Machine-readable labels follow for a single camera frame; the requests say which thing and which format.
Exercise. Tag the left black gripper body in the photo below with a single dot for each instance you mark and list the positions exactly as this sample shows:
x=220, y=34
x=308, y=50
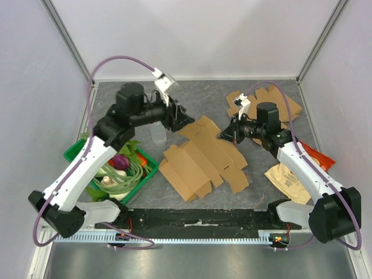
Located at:
x=165, y=115

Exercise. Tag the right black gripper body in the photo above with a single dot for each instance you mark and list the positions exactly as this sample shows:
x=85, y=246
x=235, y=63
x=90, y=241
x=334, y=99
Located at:
x=236, y=131

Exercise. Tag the brown cardboard box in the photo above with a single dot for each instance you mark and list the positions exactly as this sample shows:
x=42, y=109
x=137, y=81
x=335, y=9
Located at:
x=203, y=162

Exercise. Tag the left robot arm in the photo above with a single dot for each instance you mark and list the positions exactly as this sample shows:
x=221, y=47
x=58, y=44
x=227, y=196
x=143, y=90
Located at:
x=58, y=204

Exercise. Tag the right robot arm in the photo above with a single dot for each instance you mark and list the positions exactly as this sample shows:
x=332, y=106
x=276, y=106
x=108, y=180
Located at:
x=336, y=211

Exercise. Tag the clear plastic water bottle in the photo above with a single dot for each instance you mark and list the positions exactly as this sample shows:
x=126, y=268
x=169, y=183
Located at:
x=158, y=133

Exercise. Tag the orange carrot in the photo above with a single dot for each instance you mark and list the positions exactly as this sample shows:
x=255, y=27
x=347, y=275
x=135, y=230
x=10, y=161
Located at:
x=142, y=160

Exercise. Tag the green leafy vegetable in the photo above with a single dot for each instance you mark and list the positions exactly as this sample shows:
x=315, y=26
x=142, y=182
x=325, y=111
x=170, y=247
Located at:
x=128, y=150

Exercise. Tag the beige cassava chips bag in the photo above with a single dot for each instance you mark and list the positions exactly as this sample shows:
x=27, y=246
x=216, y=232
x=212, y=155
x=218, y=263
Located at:
x=285, y=181

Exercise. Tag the purple onion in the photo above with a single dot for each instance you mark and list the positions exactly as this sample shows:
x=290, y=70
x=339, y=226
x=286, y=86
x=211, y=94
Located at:
x=120, y=162

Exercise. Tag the green long beans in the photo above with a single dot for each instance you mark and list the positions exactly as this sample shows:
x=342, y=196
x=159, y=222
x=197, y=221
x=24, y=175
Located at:
x=126, y=180

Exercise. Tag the red snack bag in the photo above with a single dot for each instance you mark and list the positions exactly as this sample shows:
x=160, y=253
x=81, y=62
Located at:
x=321, y=159

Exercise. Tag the white mushroom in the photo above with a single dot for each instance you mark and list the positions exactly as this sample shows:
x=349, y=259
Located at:
x=108, y=181

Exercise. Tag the green plastic basket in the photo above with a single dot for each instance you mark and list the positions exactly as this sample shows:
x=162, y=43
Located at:
x=149, y=170

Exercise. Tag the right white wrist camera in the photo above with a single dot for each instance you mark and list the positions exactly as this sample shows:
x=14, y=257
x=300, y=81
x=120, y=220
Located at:
x=243, y=104

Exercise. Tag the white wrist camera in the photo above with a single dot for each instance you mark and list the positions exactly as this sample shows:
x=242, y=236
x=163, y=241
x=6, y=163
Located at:
x=243, y=104
x=164, y=83

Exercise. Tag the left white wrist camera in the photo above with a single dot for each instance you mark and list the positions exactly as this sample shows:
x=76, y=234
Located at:
x=164, y=83

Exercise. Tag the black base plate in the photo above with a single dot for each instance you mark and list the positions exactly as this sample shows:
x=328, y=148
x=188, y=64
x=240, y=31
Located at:
x=199, y=223

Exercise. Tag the grey cable duct rail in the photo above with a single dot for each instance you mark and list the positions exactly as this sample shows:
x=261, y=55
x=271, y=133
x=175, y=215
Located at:
x=111, y=237

